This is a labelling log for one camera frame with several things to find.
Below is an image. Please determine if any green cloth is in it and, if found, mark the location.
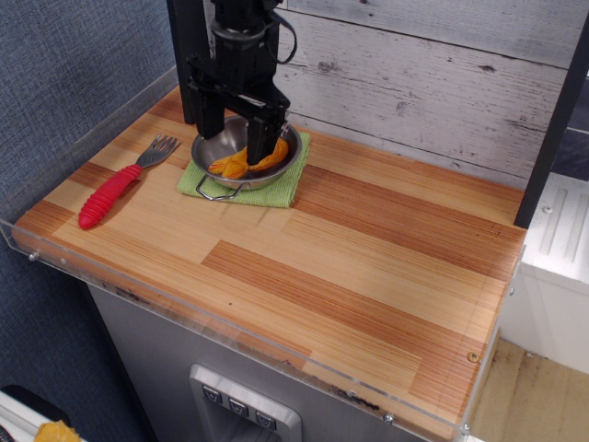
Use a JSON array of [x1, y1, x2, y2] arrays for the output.
[[177, 130, 310, 208]]

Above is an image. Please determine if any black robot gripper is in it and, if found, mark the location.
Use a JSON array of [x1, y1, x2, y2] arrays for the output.
[[189, 25, 290, 166]]

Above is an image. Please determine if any silver dispenser button panel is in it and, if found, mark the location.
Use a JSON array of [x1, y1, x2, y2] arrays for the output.
[[190, 364, 303, 441]]

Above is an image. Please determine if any black left vertical post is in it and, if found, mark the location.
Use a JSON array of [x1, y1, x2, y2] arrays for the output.
[[166, 0, 210, 124]]

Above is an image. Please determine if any black right vertical post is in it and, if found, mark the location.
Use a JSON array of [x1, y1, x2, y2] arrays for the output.
[[514, 17, 588, 228]]

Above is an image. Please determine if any yellow object at corner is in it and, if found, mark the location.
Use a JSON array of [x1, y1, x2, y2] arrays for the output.
[[33, 421, 81, 442]]

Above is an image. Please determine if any red-handled metal fork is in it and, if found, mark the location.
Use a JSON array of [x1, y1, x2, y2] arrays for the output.
[[78, 134, 179, 230]]

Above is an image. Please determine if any white ribbed side unit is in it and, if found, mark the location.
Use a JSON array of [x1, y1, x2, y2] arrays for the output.
[[498, 173, 588, 373]]

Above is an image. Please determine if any clear acrylic table guard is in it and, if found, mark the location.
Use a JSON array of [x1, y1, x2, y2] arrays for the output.
[[1, 55, 530, 419]]

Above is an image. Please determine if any grey toy fridge cabinet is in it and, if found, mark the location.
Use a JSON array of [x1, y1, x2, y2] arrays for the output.
[[90, 285, 469, 441]]

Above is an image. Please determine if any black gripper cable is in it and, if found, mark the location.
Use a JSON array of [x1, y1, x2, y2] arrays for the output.
[[266, 8, 299, 65]]

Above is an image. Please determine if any stainless steel bowl with handles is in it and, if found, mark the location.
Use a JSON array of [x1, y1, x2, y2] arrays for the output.
[[191, 116, 303, 201]]

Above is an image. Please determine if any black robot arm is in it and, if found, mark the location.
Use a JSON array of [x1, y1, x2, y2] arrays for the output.
[[188, 1, 290, 166]]

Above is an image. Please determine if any black vertical post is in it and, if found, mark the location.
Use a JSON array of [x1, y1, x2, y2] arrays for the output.
[[514, 17, 588, 228], [166, 0, 210, 124]]

